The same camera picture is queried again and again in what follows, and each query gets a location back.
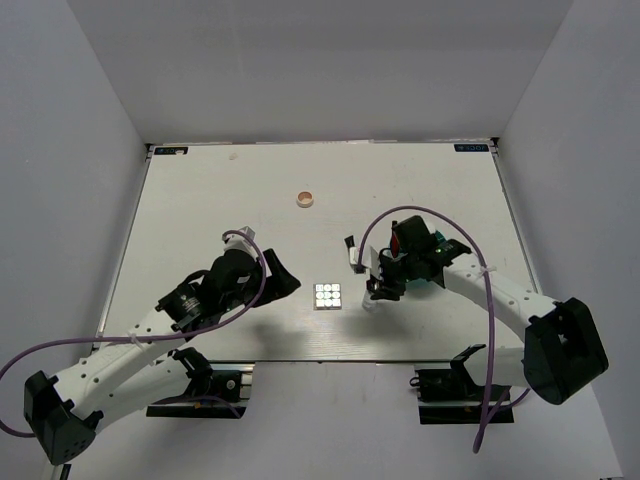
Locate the teal round organizer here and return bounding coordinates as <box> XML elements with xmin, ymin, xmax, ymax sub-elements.
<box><xmin>399</xmin><ymin>230</ymin><xmax>449</xmax><ymax>289</ymax></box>

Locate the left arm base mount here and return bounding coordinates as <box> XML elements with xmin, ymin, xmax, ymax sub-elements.
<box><xmin>146</xmin><ymin>363</ymin><xmax>254</xmax><ymax>420</ymax></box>

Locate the purple cable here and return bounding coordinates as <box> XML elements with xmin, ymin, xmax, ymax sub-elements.
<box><xmin>355</xmin><ymin>205</ymin><xmax>531</xmax><ymax>455</ymax></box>
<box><xmin>0</xmin><ymin>229</ymin><xmax>269</xmax><ymax>439</ymax></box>

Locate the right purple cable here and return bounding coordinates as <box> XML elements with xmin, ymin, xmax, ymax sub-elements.
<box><xmin>355</xmin><ymin>205</ymin><xmax>531</xmax><ymax>455</ymax></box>

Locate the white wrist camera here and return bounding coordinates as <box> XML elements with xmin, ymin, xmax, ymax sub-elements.
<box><xmin>222</xmin><ymin>226</ymin><xmax>255</xmax><ymax>256</ymax></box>
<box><xmin>348</xmin><ymin>246</ymin><xmax>380</xmax><ymax>278</ymax></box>

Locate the clear bottle black cap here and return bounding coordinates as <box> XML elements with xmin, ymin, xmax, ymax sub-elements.
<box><xmin>361</xmin><ymin>291</ymin><xmax>379</xmax><ymax>312</ymax></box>

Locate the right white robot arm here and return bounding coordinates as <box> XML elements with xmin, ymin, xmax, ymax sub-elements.
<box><xmin>366</xmin><ymin>215</ymin><xmax>609</xmax><ymax>405</ymax></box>

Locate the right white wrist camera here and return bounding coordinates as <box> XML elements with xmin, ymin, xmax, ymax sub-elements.
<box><xmin>348</xmin><ymin>246</ymin><xmax>380</xmax><ymax>278</ymax></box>

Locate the clear eyeshadow palette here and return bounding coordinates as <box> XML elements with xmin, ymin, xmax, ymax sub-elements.
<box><xmin>313</xmin><ymin>283</ymin><xmax>342</xmax><ymax>311</ymax></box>

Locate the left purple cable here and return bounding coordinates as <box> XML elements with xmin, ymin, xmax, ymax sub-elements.
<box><xmin>0</xmin><ymin>229</ymin><xmax>269</xmax><ymax>439</ymax></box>

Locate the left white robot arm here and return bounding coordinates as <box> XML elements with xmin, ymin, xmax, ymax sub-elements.
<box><xmin>24</xmin><ymin>248</ymin><xmax>301</xmax><ymax>466</ymax></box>

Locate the black squeeze tube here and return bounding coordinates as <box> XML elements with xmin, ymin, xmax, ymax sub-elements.
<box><xmin>344</xmin><ymin>235</ymin><xmax>358</xmax><ymax>264</ymax></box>

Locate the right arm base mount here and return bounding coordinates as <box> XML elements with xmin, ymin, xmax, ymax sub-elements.
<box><xmin>409</xmin><ymin>344</ymin><xmax>486</xmax><ymax>425</ymax></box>

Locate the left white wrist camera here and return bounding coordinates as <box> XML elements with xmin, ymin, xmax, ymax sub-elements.
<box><xmin>222</xmin><ymin>226</ymin><xmax>255</xmax><ymax>256</ymax></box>

